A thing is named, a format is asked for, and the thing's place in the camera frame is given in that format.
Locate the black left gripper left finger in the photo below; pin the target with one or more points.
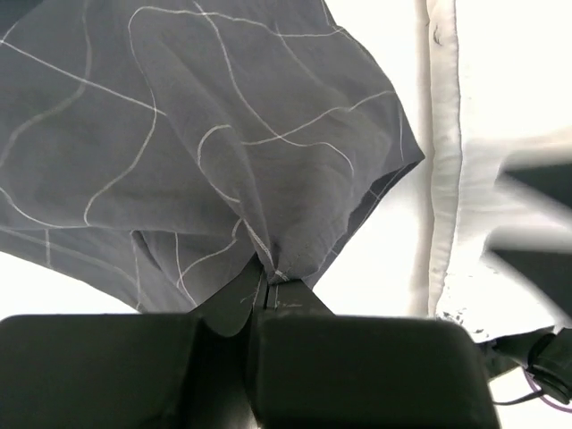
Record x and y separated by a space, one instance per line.
168 370

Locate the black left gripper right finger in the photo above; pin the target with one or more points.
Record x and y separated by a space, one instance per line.
314 369

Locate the dark grey checked pillowcase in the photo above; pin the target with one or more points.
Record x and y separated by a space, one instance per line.
151 148

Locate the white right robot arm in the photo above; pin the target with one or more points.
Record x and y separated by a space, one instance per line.
529 205

